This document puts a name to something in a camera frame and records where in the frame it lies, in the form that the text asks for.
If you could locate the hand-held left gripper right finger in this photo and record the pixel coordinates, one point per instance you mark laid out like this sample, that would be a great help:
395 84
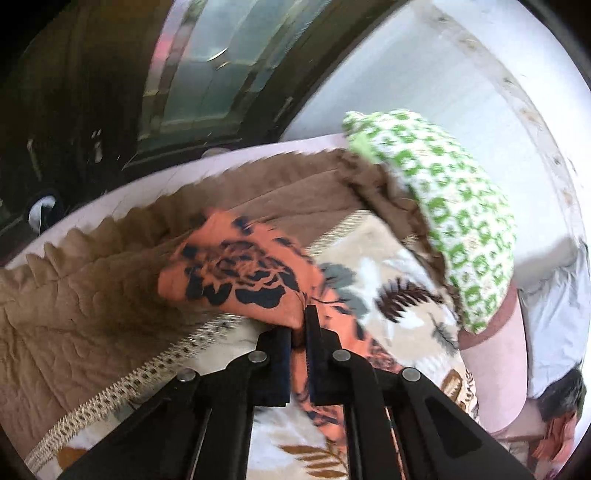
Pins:
314 369

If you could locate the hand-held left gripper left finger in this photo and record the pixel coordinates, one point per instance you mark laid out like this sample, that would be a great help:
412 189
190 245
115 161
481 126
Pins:
280 369

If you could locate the orange floral cloth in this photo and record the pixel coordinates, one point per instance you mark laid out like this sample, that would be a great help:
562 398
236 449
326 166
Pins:
240 272

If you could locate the leaf print blanket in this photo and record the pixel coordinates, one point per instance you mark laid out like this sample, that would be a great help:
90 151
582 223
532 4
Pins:
397 277

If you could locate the pink bolster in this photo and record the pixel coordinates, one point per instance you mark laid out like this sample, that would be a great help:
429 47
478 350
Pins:
494 369

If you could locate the brown quilted bedspread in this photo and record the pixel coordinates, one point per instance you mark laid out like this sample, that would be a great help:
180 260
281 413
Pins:
92 314

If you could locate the green checked pillow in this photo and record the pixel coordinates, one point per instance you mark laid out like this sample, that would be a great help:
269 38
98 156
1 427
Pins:
452 198

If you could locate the pale pink mattress cover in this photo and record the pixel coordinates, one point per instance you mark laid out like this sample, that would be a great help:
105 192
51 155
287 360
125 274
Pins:
138 194

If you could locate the grey pillow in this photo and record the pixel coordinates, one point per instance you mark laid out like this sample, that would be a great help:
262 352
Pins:
549 323

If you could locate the black cloth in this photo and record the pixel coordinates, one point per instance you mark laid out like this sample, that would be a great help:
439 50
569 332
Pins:
563 392

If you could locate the black and white object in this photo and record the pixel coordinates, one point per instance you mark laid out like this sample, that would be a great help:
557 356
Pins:
44 210

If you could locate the wooden door with glass panel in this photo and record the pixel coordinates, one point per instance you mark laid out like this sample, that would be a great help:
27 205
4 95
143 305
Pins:
92 92

